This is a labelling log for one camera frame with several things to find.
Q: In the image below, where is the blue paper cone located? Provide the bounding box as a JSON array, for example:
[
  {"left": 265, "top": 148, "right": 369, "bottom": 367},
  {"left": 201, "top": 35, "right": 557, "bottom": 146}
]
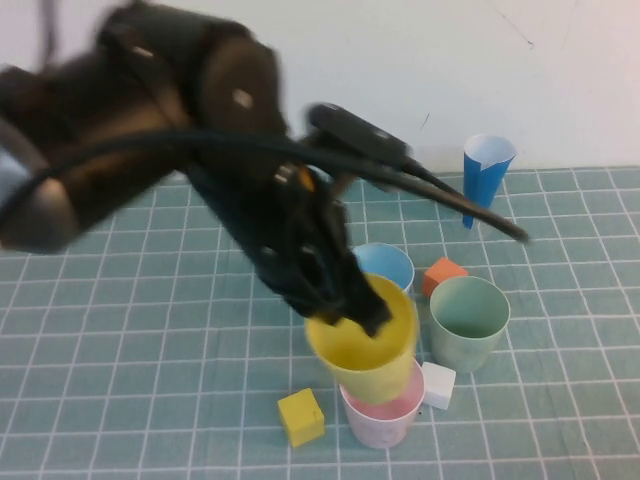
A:
[{"left": 462, "top": 133, "right": 517, "bottom": 231}]

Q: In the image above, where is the green checked tablecloth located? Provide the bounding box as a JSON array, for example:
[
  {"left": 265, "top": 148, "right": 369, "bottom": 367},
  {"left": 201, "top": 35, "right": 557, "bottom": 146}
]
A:
[{"left": 0, "top": 167, "right": 640, "bottom": 480}]

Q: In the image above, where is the orange foam cube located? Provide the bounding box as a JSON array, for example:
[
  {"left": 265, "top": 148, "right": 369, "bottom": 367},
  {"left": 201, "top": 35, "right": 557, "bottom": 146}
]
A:
[{"left": 422, "top": 257, "right": 470, "bottom": 299}]

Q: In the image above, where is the blue plastic cup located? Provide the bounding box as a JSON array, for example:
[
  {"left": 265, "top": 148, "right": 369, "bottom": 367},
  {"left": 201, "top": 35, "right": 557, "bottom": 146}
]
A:
[{"left": 352, "top": 243, "right": 416, "bottom": 296}]

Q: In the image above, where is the white foam cube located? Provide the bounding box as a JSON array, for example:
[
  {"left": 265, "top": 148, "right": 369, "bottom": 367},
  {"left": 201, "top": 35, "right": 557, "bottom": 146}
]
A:
[{"left": 421, "top": 362, "right": 457, "bottom": 410}]

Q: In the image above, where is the yellow plastic cup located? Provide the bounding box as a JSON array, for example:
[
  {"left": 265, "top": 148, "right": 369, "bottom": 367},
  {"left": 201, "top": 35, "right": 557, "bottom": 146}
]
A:
[{"left": 304, "top": 273, "right": 419, "bottom": 406}]

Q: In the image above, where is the yellow foam cube with notch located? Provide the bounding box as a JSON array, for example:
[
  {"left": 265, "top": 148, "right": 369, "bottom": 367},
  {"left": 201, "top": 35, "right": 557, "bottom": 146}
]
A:
[{"left": 277, "top": 387, "right": 326, "bottom": 448}]

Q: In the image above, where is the green plastic cup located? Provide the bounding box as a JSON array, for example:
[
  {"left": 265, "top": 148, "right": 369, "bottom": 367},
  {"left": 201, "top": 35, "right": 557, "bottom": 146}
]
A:
[{"left": 429, "top": 276, "right": 511, "bottom": 375}]

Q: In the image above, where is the pink plastic cup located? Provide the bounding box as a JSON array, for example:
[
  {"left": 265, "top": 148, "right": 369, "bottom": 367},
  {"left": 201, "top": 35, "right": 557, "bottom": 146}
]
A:
[{"left": 339, "top": 357, "right": 426, "bottom": 450}]

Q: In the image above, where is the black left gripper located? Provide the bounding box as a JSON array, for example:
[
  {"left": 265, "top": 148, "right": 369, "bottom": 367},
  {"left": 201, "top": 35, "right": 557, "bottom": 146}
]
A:
[{"left": 187, "top": 163, "right": 392, "bottom": 338}]

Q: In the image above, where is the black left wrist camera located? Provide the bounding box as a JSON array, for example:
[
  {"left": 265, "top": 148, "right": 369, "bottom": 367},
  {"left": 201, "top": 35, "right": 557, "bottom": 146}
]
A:
[{"left": 303, "top": 102, "right": 416, "bottom": 176}]

